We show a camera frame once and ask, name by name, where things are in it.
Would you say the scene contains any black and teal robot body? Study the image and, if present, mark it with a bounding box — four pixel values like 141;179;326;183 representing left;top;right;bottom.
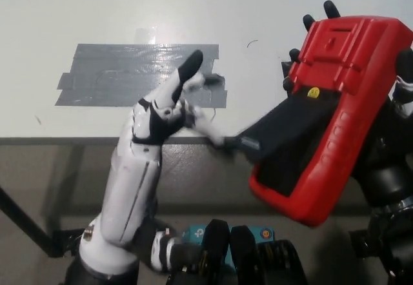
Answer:
167;219;307;285

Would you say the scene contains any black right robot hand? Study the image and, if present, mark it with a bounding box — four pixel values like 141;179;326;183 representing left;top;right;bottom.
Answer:
283;0;413;207

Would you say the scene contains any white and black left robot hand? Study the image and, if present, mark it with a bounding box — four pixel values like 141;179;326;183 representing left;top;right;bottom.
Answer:
130;49;241;153

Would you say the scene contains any black table leg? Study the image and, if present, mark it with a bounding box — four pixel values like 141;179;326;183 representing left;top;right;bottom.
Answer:
0;184;62;259

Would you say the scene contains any red digital multimeter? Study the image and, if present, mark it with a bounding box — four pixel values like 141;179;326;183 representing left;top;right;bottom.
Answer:
237;15;413;228

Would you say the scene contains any grey duct tape patch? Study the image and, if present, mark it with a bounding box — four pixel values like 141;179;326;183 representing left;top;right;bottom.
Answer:
53;42;228;109

